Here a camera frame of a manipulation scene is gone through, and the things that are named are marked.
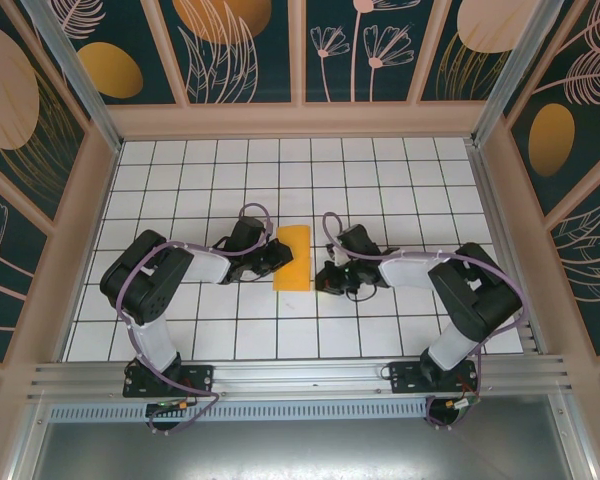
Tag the yellow cloth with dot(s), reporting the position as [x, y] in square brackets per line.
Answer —
[295, 270]

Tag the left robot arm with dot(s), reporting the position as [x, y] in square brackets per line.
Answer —
[145, 280]

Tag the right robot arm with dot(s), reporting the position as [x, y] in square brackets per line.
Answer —
[480, 295]

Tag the grey metal sheet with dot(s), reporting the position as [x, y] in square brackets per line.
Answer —
[300, 450]

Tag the small circuit board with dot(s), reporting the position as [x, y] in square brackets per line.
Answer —
[457, 404]
[167, 407]

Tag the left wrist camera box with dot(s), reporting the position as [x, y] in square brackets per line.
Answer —
[247, 234]

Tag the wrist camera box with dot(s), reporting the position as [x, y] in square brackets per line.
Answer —
[247, 234]
[357, 241]

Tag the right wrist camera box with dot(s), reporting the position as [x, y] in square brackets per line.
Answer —
[357, 241]

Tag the long aluminium mounting rail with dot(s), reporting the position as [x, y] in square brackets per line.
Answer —
[300, 380]

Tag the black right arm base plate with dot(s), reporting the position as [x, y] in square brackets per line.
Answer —
[405, 377]

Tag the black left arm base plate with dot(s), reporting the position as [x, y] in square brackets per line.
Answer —
[200, 380]

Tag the aluminium side rail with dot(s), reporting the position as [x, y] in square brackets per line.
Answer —
[500, 240]

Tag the wall panel with two flowers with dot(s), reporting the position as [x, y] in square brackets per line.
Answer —
[340, 75]

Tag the wall panel with leaf drawing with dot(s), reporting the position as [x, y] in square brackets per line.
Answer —
[220, 25]

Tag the wall panel with orange oval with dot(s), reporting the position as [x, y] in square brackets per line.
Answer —
[110, 70]

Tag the wall panel with pink leaves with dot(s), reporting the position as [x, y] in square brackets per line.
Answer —
[590, 260]

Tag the aluminium corner post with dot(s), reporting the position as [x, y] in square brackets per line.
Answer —
[75, 70]
[510, 65]

